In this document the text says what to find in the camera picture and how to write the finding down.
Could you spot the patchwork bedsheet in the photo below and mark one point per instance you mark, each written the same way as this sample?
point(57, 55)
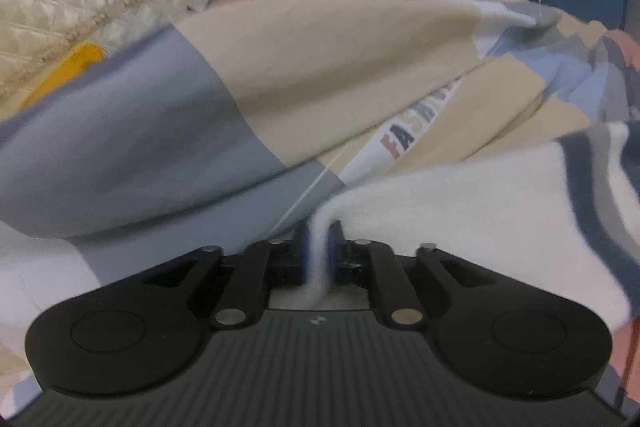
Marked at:
point(175, 132)

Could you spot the yellow object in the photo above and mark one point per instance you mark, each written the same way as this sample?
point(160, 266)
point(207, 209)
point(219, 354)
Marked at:
point(65, 72)

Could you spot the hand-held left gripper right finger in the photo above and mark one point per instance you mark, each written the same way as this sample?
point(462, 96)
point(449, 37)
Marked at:
point(336, 257)

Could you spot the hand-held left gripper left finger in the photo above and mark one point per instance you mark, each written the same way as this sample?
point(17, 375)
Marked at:
point(300, 257)

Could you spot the white fleece striped sweater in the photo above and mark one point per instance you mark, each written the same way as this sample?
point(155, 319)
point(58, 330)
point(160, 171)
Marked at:
point(475, 207)

